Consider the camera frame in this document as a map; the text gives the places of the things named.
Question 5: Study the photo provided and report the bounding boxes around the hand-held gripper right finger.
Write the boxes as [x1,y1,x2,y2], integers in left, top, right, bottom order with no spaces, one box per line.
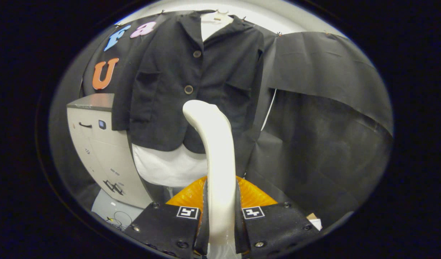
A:
[235,176,321,259]

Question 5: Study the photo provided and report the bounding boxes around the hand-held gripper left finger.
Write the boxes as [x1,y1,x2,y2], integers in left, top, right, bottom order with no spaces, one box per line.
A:
[123,176,211,259]

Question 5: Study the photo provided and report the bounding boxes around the white garment steamer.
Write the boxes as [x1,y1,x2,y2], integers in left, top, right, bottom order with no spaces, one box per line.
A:
[182,100,239,249]

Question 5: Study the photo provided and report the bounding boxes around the black blazer jacket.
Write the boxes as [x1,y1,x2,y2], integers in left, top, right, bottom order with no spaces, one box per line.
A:
[111,10,266,154]

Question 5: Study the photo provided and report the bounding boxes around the tan cardboard piece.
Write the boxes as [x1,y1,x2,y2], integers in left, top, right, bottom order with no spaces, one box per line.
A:
[306,212,323,231]

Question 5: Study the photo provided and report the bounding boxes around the white mannequin torso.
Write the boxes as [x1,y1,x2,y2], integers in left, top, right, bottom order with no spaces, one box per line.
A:
[132,10,234,187]

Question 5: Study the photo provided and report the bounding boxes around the black backdrop cloth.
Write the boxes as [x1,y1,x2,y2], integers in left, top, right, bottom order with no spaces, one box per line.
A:
[50,13,394,227]

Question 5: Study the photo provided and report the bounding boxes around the white cabinet grey top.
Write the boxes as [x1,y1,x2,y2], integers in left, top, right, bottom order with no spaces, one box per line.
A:
[66,94,154,209]

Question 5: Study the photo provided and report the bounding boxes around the black floor cables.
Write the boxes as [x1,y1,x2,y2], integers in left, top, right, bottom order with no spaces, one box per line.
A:
[104,210,134,231]

